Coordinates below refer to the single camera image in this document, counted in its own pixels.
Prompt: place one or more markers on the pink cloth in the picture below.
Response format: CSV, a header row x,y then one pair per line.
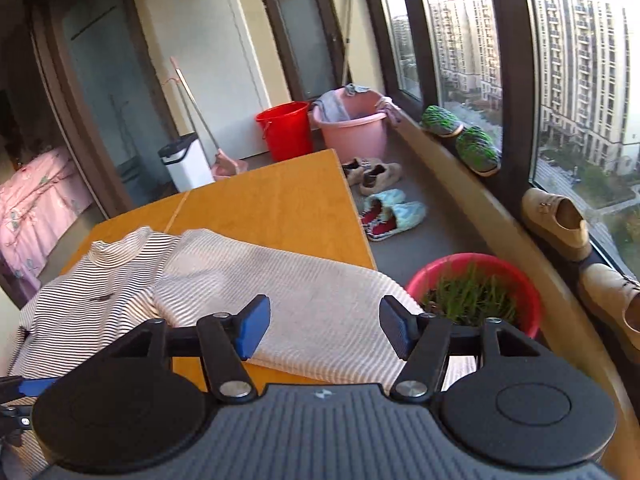
x,y
390,112

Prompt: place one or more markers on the brown sliding door frame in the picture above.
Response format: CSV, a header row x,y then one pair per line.
x,y
55,85

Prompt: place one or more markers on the green knitted shoe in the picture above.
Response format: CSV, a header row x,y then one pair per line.
x,y
479,151
440,121

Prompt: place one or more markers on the white closet door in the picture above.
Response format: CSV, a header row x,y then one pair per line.
x,y
200,35

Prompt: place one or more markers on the small blue-grey rag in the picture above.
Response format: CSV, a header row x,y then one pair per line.
x,y
356,90

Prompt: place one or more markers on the dark window frame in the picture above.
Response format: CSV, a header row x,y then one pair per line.
x,y
510,60

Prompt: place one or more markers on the grey cloth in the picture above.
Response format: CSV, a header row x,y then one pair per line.
x,y
331,107

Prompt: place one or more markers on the metal mop pole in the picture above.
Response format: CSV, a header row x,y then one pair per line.
x,y
348,20

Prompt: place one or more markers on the blue and red slipper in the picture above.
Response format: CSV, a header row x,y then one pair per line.
x,y
397,221
382,207

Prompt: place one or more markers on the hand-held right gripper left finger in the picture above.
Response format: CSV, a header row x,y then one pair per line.
x,y
250,327

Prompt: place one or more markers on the brown frosted glass door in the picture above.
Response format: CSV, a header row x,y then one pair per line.
x,y
305,40

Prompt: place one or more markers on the bed with pink floral blanket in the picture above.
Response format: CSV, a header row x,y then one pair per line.
x,y
40,210

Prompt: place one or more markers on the beige leather shoe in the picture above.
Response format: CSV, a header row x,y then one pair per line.
x,y
612,300
555,222

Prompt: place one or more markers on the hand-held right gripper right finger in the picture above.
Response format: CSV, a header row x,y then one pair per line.
x,y
395,327

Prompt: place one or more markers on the pink plastic basin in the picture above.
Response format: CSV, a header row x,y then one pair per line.
x,y
352,135

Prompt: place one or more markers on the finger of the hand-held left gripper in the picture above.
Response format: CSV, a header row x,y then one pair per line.
x,y
32,386
17,422

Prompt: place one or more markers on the red plastic bucket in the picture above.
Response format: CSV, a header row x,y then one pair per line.
x,y
287,132

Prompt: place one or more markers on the striped knit shirt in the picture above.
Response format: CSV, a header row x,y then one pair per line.
x,y
300,285

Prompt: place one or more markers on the tan slipper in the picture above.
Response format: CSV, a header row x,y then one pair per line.
x,y
380,179
354,172

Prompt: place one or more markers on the red basin with grass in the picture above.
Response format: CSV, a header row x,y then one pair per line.
x,y
475,300

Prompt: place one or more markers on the pink hooked pole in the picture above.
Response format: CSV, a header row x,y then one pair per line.
x,y
186,110

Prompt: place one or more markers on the white trash bin black lid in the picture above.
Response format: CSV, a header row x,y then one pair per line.
x,y
187,165

